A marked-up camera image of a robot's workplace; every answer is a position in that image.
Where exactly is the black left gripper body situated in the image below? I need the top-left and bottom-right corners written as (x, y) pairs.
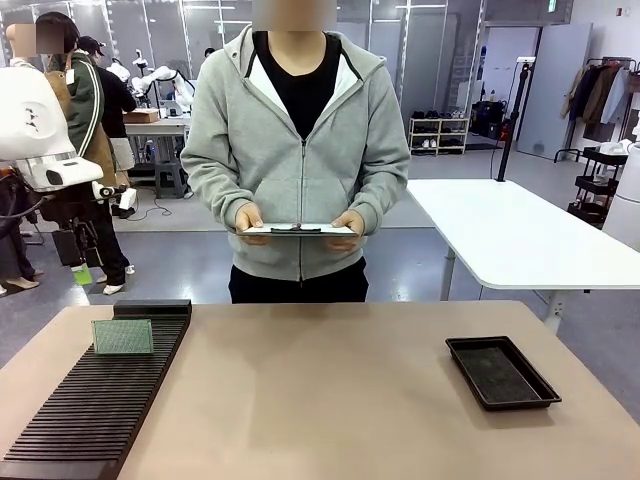
top-left (39, 192), bottom-right (101, 235)

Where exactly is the green PCB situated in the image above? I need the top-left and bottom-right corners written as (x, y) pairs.
top-left (91, 318), bottom-right (155, 357)

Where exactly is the clipboard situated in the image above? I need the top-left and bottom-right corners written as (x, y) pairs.
top-left (235, 221), bottom-right (361, 238)

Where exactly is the person's left forearm grey sleeve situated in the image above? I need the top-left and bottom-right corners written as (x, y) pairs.
top-left (348, 144), bottom-right (412, 235)

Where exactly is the person's right forearm grey sleeve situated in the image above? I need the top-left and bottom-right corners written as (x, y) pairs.
top-left (180, 144), bottom-right (257, 234)

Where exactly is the black slotted PCB rack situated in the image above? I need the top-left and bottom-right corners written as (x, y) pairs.
top-left (0, 298), bottom-right (194, 480)

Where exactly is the person's right hand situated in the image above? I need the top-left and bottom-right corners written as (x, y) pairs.
top-left (234, 201), bottom-right (265, 247)

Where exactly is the person's left hand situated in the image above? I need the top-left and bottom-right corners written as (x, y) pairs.
top-left (326, 209), bottom-right (368, 252)

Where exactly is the small white black device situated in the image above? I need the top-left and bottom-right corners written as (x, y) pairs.
top-left (91, 181), bottom-right (137, 211)

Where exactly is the person in green striped jacket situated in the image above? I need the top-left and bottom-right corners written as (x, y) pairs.
top-left (35, 11), bottom-right (119, 236)

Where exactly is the grey stool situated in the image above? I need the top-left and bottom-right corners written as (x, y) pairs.
top-left (153, 161), bottom-right (190, 200)

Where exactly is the cardboard box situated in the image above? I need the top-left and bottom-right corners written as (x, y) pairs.
top-left (121, 109), bottom-right (160, 125)

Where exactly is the person in black cap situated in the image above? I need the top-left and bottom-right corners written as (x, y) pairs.
top-left (77, 34), bottom-right (138, 297)

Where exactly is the grey workbench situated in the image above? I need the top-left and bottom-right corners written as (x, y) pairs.
top-left (123, 116), bottom-right (195, 174)

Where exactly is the person in grey hoodie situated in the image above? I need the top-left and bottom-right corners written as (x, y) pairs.
top-left (179, 0), bottom-right (412, 305)

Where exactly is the wooden shoe rack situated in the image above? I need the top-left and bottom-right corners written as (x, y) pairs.
top-left (408, 116), bottom-right (472, 157)

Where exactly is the white table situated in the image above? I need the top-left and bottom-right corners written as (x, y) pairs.
top-left (406, 178), bottom-right (640, 322)

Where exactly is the black plastic tray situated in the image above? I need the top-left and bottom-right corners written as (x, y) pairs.
top-left (444, 335), bottom-right (563, 413)

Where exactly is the grey partition panel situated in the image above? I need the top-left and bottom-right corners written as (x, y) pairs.
top-left (516, 23), bottom-right (594, 161)

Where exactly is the black utility cart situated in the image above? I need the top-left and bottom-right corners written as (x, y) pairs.
top-left (566, 146), bottom-right (630, 227)

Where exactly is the coat rack with clothes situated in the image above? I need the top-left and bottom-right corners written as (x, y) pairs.
top-left (553, 56), bottom-right (640, 164)

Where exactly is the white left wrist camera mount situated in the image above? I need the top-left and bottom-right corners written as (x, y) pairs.
top-left (14, 154), bottom-right (105, 194)

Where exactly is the black camera pole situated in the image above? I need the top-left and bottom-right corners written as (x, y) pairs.
top-left (493, 56), bottom-right (535, 183)

